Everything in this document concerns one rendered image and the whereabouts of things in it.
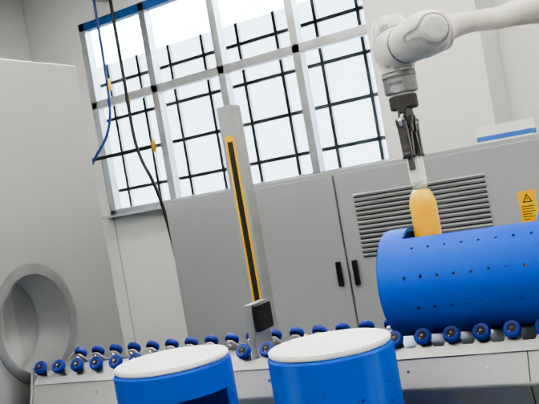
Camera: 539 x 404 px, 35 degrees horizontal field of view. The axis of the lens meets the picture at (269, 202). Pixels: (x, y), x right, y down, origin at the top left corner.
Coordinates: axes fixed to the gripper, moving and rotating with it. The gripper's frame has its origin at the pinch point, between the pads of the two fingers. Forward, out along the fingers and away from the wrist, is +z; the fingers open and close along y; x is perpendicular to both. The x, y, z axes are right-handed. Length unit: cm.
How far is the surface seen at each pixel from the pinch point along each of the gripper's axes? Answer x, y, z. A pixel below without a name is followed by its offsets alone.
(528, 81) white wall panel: -11, -279, -41
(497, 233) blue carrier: 19.5, 8.8, 18.9
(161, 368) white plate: -50, 58, 34
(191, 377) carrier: -43, 57, 37
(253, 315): -54, 4, 32
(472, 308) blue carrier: 10.8, 11.7, 35.7
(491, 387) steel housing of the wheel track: 12, 13, 55
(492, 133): -13, -167, -12
